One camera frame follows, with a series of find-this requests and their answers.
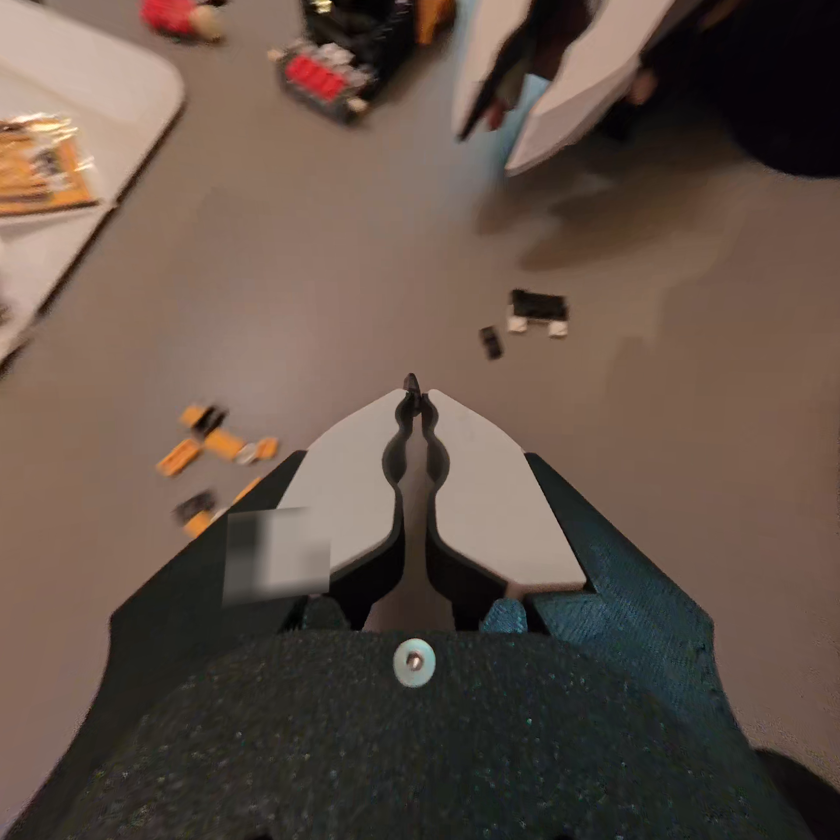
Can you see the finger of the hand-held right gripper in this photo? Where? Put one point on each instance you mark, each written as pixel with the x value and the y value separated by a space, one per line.
pixel 482 52
pixel 590 79

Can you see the person's right forearm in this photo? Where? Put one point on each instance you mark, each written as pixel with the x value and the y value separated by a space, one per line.
pixel 754 79

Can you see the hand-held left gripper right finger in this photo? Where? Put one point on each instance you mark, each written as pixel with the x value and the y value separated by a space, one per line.
pixel 499 505

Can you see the partly built lego car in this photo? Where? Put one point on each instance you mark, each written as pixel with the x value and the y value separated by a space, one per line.
pixel 328 72

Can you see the orange sticker sheet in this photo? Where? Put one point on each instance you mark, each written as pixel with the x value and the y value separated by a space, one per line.
pixel 39 170

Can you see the red lego minifigure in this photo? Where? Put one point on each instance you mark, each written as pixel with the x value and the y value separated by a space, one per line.
pixel 170 16

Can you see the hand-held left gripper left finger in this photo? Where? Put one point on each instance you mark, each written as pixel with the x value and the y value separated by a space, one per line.
pixel 348 472

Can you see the white rounded mat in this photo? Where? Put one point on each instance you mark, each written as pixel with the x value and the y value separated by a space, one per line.
pixel 85 85

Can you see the person's right hand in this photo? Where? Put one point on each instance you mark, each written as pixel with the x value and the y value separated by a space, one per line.
pixel 642 85

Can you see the small black lego brick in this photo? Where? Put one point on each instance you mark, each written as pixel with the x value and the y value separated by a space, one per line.
pixel 491 342

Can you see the black plate with white studs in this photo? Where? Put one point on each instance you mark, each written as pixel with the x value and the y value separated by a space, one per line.
pixel 538 313

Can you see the pile of small lego pieces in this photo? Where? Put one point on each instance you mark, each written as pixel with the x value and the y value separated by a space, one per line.
pixel 223 443

